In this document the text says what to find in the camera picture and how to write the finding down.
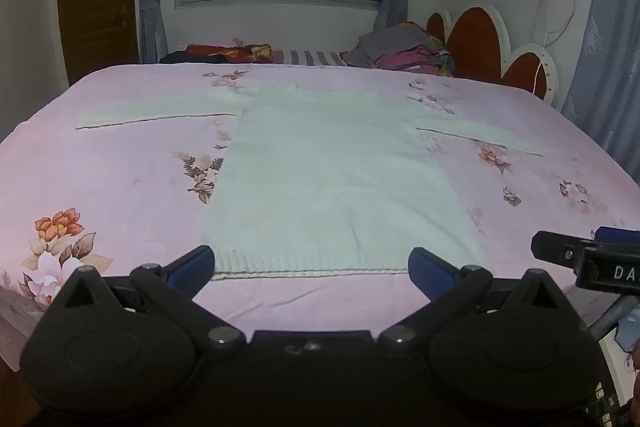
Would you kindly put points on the colourful printed cloth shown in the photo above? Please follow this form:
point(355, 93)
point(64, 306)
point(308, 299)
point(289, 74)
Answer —
point(444, 57)

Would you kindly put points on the pink floral bed sheet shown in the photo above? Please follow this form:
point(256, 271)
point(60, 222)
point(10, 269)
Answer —
point(125, 152)

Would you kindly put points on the white knit sweater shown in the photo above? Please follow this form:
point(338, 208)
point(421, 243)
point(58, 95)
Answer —
point(330, 177)

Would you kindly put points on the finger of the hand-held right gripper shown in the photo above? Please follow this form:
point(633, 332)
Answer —
point(557, 248)
point(620, 235)

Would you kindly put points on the brown scalloped headboard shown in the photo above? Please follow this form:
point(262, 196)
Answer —
point(477, 37)

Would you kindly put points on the blue-grey patterned wall curtain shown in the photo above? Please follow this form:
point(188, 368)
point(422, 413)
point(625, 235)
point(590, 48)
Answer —
point(607, 57)

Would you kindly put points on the red floral cloth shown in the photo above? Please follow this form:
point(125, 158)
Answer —
point(230, 53)

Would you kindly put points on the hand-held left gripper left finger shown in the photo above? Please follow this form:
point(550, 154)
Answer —
point(191, 264)

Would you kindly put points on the pink folded clothing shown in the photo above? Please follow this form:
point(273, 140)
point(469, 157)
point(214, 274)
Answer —
point(407, 59)

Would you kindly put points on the dark cloth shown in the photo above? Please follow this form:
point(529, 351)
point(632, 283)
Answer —
point(175, 57)

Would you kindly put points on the pink grey striped pillow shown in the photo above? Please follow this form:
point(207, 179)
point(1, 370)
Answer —
point(310, 57)

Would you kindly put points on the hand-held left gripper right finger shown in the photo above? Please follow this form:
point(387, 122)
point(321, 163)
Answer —
point(429, 267)

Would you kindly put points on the grey folded clothing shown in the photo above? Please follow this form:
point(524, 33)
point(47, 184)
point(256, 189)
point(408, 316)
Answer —
point(387, 41)

